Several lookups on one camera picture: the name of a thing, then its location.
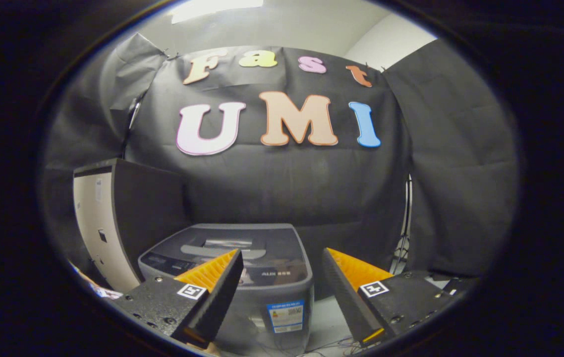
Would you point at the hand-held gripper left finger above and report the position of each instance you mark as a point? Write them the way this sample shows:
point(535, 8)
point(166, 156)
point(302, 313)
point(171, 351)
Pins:
point(220, 297)

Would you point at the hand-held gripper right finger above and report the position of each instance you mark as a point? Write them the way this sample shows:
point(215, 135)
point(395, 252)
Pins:
point(349, 302)

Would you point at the grey washing machine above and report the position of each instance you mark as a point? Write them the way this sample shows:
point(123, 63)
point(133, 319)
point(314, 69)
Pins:
point(282, 297)

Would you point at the dark washing machine lid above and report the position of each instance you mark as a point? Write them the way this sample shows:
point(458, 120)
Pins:
point(272, 243)

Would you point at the metal tripod stand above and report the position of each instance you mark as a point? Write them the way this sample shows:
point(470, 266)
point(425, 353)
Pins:
point(403, 233)

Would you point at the black case on floor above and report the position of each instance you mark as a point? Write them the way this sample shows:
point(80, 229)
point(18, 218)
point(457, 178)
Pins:
point(460, 283)

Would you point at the black backdrop cloth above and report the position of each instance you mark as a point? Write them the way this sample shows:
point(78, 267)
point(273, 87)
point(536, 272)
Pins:
point(311, 188)

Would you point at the thin backdrop support pole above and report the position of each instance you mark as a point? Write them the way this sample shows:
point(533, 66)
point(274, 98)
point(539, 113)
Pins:
point(131, 124)

